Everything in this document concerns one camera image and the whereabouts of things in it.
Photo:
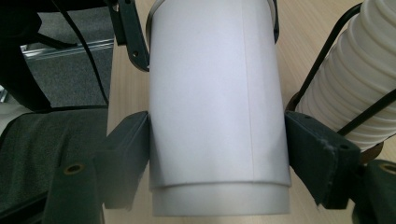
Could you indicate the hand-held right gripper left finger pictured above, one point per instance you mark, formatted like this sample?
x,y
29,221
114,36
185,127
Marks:
x,y
124,161

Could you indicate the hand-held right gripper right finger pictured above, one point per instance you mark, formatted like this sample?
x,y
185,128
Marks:
x,y
320,161

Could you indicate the white paper cup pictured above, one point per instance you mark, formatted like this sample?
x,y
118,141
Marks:
x,y
221,199
214,93

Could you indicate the dark cloth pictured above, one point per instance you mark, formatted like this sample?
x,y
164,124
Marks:
x,y
46,146

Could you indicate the stack of white paper cups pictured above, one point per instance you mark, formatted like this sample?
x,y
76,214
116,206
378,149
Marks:
x,y
355,77

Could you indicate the black chair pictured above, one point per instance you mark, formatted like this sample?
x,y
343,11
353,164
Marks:
x,y
18,56

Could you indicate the metal floor rail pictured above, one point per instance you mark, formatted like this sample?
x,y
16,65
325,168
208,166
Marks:
x,y
68,49

